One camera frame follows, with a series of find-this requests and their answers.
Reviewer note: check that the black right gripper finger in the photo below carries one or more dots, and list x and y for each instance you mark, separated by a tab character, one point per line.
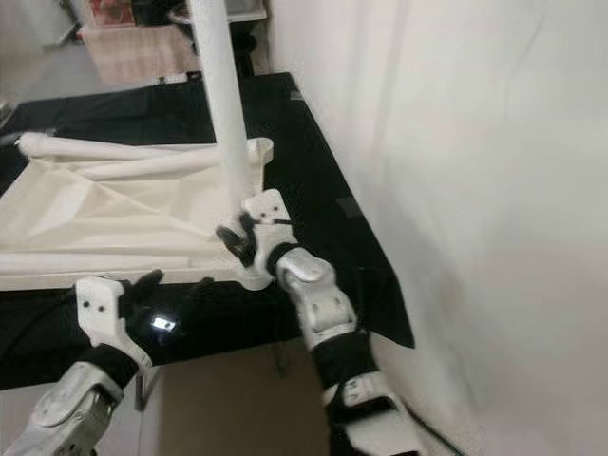
235	249

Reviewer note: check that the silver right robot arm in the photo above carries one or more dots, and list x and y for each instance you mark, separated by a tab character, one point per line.
313	294

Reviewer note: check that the white plastic table top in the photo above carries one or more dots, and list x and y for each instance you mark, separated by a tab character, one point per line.
114	204

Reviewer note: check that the black tablecloth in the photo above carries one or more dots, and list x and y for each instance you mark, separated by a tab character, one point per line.
47	323

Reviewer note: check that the small grey tape piece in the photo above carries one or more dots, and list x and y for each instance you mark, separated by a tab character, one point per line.
295	95

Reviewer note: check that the black wooden stool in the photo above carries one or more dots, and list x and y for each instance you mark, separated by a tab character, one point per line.
252	52

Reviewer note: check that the pink cloth covered table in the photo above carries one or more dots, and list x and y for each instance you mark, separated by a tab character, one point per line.
133	57

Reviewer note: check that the grey plastic storage container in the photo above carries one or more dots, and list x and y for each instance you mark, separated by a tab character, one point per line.
247	8

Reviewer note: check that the black bag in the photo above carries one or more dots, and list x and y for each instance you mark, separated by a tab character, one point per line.
161	9

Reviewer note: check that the red printed box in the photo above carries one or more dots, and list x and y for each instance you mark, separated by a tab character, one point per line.
111	11

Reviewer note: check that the white cabinet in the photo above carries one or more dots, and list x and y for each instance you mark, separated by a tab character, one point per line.
62	19

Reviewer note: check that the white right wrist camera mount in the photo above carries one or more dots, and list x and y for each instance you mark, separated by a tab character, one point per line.
266	209

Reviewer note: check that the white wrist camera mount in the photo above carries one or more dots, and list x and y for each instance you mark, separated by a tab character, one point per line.
266	209
100	309

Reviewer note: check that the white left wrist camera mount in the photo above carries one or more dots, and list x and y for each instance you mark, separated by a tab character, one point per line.
100	309

